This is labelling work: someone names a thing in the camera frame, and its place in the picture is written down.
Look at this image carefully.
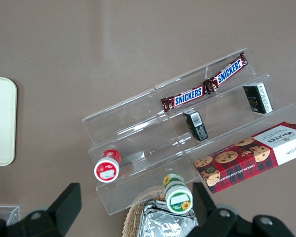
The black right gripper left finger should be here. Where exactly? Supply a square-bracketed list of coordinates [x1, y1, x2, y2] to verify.
[0, 183, 82, 237]

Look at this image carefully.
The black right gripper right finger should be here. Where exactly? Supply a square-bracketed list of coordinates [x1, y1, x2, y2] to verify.
[187, 182, 296, 237]

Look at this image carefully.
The oval light wicker basket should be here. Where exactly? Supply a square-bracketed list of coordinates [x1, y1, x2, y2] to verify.
[122, 186, 168, 237]

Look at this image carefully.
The cream plastic tray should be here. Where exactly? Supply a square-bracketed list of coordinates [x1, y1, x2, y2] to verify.
[0, 76, 18, 167]

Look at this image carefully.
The green lid yogurt cup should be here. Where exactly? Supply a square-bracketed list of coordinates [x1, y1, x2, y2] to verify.
[162, 173, 193, 214]

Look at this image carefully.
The aluminium foil container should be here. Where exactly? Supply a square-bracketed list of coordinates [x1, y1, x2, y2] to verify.
[137, 199, 199, 237]

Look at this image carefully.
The clear acrylic bottle rack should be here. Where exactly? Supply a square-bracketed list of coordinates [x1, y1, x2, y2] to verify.
[0, 204, 21, 227]

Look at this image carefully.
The red lid yogurt cup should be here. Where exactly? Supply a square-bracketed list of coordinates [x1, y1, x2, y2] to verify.
[93, 149, 122, 183]

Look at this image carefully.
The red tartan cookie box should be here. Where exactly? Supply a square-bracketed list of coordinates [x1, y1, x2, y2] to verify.
[193, 120, 296, 195]

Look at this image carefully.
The small black box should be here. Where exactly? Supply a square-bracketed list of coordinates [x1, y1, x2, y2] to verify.
[243, 81, 274, 115]
[182, 110, 209, 142]

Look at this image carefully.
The clear acrylic stepped stand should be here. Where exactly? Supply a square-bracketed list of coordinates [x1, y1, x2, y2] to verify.
[81, 47, 296, 216]

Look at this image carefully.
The Snickers chocolate bar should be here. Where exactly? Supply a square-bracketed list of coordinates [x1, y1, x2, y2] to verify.
[203, 51, 249, 93]
[160, 85, 205, 113]

